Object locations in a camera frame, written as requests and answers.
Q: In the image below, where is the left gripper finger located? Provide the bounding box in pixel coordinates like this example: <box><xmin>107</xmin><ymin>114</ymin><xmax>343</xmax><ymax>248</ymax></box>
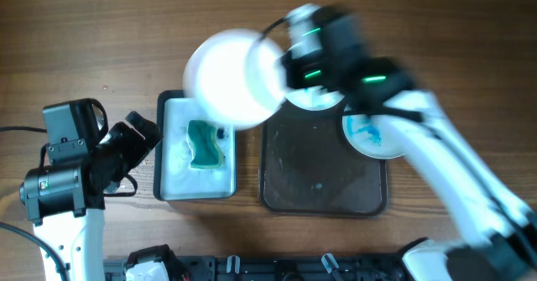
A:
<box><xmin>92</xmin><ymin>103</ymin><xmax>109</xmax><ymax>138</ymax></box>
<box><xmin>125</xmin><ymin>111</ymin><xmax>162</xmax><ymax>145</ymax></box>

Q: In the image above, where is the white plate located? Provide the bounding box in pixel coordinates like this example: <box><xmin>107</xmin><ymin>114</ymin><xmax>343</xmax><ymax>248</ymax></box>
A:
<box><xmin>183</xmin><ymin>29</ymin><xmax>289</xmax><ymax>130</ymax></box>
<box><xmin>285</xmin><ymin>86</ymin><xmax>344</xmax><ymax>111</ymax></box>
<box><xmin>341</xmin><ymin>115</ymin><xmax>404</xmax><ymax>160</ymax></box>

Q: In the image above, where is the green and yellow sponge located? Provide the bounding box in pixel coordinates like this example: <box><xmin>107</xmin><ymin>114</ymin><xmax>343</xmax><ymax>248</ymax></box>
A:
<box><xmin>187</xmin><ymin>120</ymin><xmax>223</xmax><ymax>169</ymax></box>

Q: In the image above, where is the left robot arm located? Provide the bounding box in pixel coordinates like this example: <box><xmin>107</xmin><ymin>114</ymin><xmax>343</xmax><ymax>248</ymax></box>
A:
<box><xmin>19</xmin><ymin>98</ymin><xmax>162</xmax><ymax>280</ymax></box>

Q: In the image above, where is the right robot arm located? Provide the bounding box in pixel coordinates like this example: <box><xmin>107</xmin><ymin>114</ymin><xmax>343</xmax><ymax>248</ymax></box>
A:
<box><xmin>282</xmin><ymin>53</ymin><xmax>536</xmax><ymax>280</ymax></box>

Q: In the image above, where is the black tray with water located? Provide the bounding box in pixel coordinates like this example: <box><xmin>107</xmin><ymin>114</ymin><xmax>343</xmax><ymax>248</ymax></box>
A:
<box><xmin>154</xmin><ymin>90</ymin><xmax>237</xmax><ymax>201</ymax></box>

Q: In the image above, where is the brown plastic serving tray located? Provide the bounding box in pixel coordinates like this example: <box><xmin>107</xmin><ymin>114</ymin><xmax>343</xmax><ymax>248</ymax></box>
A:
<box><xmin>258</xmin><ymin>101</ymin><xmax>388</xmax><ymax>218</ymax></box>

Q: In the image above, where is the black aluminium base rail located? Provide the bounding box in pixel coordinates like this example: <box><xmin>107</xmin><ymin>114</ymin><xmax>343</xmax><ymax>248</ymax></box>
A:
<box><xmin>102</xmin><ymin>253</ymin><xmax>404</xmax><ymax>281</ymax></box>

